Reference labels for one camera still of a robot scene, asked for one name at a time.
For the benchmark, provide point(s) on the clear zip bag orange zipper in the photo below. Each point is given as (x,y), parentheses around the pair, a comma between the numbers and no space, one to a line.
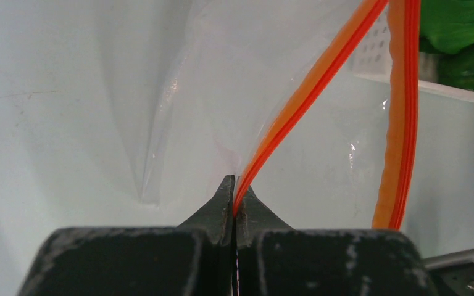
(203,89)

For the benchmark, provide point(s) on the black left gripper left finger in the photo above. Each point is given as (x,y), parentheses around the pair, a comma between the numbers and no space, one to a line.
(196,257)

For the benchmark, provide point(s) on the green bok choy toy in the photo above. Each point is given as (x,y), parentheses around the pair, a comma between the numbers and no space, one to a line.
(447,30)

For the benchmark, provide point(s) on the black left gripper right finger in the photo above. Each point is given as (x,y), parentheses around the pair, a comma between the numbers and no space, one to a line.
(275,259)

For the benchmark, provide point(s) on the white perforated plastic basket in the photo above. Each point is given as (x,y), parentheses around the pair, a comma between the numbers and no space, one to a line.
(371,60)

